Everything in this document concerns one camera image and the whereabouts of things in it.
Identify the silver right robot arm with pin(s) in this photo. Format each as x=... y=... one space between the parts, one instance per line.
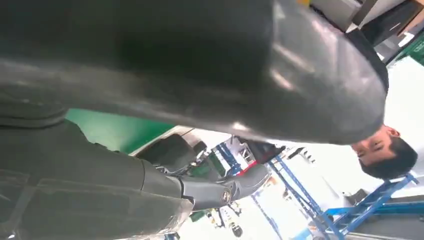
x=26 y=109

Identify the black office chair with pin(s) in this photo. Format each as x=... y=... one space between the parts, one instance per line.
x=169 y=152

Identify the green table mat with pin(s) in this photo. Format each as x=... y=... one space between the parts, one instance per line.
x=116 y=129

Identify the person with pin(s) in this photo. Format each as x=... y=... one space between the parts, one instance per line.
x=381 y=155

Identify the blue metal frame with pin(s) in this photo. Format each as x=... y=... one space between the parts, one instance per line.
x=371 y=205

